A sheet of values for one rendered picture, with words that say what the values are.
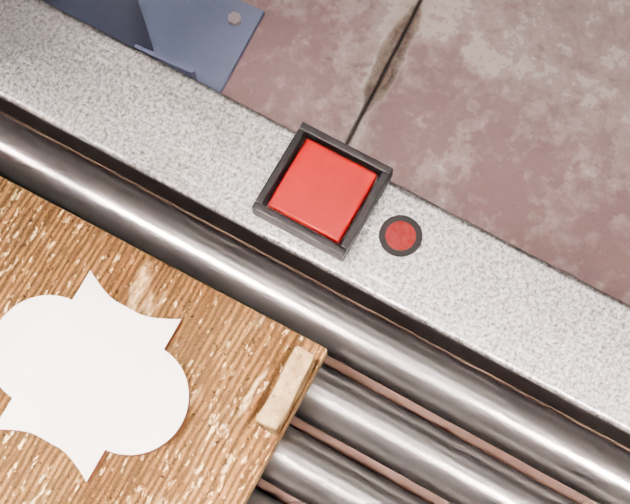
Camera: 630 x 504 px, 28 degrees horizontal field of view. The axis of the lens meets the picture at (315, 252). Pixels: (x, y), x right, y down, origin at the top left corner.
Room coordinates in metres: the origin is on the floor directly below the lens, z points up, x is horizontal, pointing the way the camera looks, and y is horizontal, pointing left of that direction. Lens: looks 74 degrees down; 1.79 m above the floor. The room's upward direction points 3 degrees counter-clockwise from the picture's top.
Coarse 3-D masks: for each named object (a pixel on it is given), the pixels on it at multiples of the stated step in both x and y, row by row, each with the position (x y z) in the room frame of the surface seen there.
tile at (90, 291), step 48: (96, 288) 0.23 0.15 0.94; (0, 336) 0.19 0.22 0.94; (48, 336) 0.19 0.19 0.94; (96, 336) 0.19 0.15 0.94; (144, 336) 0.19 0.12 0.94; (0, 384) 0.16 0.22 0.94; (48, 384) 0.16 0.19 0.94; (96, 384) 0.16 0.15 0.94; (144, 384) 0.16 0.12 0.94; (48, 432) 0.13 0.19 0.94; (96, 432) 0.12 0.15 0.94; (144, 432) 0.12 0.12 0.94
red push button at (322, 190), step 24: (312, 144) 0.33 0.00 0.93; (288, 168) 0.31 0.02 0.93; (312, 168) 0.31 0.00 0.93; (336, 168) 0.31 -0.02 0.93; (360, 168) 0.31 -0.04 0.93; (288, 192) 0.29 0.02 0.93; (312, 192) 0.29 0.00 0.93; (336, 192) 0.29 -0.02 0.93; (360, 192) 0.29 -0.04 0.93; (288, 216) 0.28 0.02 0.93; (312, 216) 0.28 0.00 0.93; (336, 216) 0.27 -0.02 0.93; (336, 240) 0.26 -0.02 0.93
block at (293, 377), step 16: (304, 352) 0.17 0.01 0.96; (288, 368) 0.16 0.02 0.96; (304, 368) 0.16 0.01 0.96; (288, 384) 0.15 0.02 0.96; (304, 384) 0.15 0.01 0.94; (272, 400) 0.14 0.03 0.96; (288, 400) 0.14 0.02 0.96; (256, 416) 0.13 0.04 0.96; (272, 416) 0.13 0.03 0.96; (272, 432) 0.12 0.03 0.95
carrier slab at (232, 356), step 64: (0, 192) 0.30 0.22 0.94; (0, 256) 0.25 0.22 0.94; (64, 256) 0.25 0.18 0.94; (128, 256) 0.25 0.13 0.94; (192, 320) 0.20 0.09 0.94; (256, 320) 0.20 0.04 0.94; (192, 384) 0.16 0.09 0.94; (256, 384) 0.15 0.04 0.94; (0, 448) 0.12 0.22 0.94; (192, 448) 0.11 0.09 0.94; (256, 448) 0.11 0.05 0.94
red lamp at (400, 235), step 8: (392, 224) 0.27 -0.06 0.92; (400, 224) 0.27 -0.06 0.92; (408, 224) 0.27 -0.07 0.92; (392, 232) 0.26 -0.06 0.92; (400, 232) 0.26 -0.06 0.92; (408, 232) 0.26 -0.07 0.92; (392, 240) 0.26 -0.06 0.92; (400, 240) 0.26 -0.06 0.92; (408, 240) 0.26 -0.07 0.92; (400, 248) 0.25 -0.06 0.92; (408, 248) 0.25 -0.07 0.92
